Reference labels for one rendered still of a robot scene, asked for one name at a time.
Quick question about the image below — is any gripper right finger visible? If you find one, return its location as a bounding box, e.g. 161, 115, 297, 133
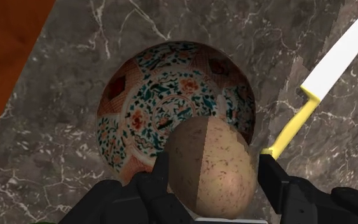
257, 153, 358, 224

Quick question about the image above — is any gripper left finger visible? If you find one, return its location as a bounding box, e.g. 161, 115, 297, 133
58, 151, 195, 224

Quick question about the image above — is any brown potato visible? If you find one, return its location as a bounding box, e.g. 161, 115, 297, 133
164, 116, 258, 219

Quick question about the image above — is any floral patterned ceramic bowl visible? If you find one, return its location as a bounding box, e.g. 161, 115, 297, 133
95, 41, 257, 186

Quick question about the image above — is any yellow handled white knife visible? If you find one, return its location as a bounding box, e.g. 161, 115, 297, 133
261, 2, 358, 161

